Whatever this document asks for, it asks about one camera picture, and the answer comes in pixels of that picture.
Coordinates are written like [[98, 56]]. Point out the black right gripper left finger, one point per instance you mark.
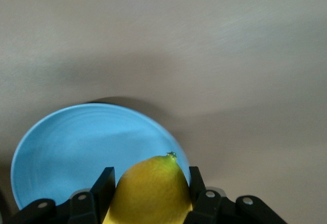
[[103, 190]]

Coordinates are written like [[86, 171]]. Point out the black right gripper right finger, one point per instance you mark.
[[199, 196]]

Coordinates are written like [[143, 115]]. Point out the yellow lemon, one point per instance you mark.
[[153, 188]]

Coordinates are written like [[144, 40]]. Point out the blue round plate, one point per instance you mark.
[[76, 144]]

